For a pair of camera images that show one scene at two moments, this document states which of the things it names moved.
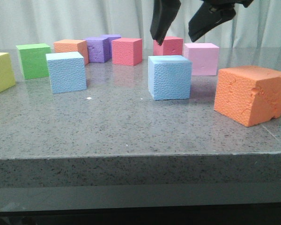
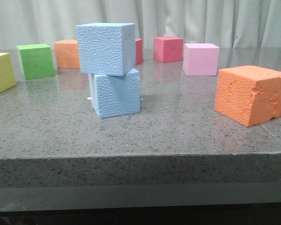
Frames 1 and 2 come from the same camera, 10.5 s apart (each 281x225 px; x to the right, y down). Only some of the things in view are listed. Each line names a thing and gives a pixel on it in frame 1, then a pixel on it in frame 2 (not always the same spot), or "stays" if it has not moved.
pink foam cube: x=204 y=57 stays
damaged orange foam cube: x=251 y=95 stays
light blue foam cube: x=67 y=72 to x=114 y=95
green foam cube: x=33 y=60 stays
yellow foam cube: x=2 y=77 stays
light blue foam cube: x=169 y=77 to x=107 y=48
